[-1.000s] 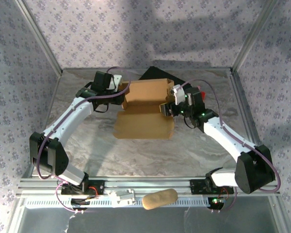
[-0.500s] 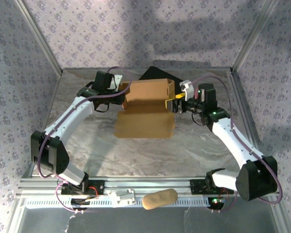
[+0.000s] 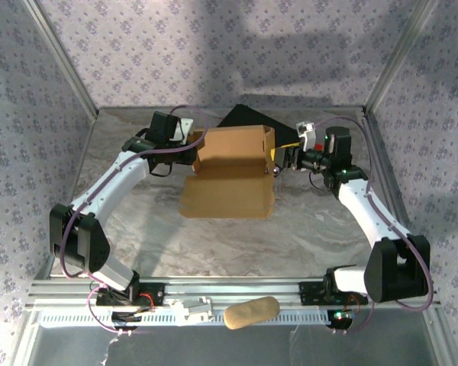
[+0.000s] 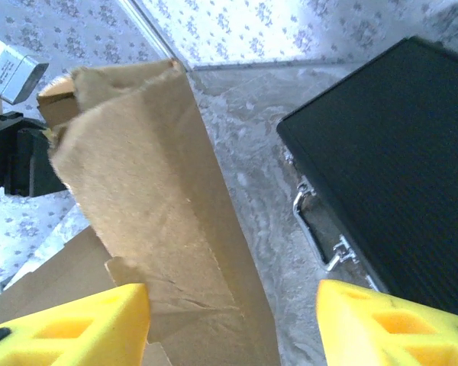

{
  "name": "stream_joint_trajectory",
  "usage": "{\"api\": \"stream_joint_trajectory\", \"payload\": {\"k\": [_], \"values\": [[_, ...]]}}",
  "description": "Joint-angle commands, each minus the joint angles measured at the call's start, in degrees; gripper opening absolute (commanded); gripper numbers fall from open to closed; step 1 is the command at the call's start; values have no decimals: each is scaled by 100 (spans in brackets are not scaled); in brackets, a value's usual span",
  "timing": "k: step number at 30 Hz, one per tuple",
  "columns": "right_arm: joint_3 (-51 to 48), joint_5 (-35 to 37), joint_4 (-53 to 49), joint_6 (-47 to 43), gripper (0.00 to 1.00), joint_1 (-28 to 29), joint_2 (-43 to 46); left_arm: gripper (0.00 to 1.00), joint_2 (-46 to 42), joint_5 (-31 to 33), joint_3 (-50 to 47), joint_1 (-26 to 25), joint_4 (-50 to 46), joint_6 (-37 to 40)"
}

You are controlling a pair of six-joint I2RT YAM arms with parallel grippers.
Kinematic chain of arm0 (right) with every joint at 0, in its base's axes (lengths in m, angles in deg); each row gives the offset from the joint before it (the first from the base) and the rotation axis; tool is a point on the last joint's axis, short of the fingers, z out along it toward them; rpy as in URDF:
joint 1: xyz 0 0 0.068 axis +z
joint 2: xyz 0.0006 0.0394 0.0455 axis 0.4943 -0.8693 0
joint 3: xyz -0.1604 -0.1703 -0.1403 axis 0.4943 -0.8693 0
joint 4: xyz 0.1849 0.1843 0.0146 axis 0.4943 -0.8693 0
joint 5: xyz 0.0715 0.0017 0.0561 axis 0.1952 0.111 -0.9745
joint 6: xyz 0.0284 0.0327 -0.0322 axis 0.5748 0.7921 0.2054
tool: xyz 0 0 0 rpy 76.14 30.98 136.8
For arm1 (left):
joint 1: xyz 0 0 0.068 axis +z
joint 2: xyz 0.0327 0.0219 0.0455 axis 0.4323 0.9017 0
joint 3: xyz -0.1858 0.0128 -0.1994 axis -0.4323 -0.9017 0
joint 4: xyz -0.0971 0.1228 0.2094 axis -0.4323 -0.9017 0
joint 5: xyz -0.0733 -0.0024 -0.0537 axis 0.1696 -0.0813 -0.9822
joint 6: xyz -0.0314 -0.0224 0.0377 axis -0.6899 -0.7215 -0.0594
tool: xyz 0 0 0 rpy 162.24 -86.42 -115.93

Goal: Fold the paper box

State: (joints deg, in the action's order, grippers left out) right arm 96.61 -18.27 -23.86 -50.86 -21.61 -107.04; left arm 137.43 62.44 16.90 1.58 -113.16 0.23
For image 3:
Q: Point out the brown cardboard box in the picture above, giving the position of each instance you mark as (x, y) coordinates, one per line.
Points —
(229, 190)

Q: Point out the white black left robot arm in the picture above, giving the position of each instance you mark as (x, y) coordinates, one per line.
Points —
(114, 179)

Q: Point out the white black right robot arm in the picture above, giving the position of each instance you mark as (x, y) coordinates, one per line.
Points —
(362, 209)

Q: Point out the small red block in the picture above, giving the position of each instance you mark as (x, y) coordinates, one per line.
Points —
(319, 146)

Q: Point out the black hard case chrome trim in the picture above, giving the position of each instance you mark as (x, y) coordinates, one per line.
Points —
(248, 116)

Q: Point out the tan oval sponge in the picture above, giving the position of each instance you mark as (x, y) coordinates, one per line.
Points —
(252, 312)

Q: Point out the small black controller board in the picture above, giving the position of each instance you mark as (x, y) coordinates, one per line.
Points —
(126, 317)
(339, 319)

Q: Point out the aluminium side rail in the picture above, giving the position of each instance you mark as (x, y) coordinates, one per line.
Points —
(382, 164)

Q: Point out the aluminium corner post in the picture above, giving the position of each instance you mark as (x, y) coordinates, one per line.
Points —
(67, 65)
(397, 57)

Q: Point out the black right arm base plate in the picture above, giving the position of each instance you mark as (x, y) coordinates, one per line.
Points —
(309, 293)

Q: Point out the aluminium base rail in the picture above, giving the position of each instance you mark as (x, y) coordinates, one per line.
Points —
(233, 291)

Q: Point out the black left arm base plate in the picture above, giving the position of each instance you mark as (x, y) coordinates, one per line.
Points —
(156, 299)

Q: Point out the white plastic bracket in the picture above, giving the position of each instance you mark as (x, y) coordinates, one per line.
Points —
(191, 310)

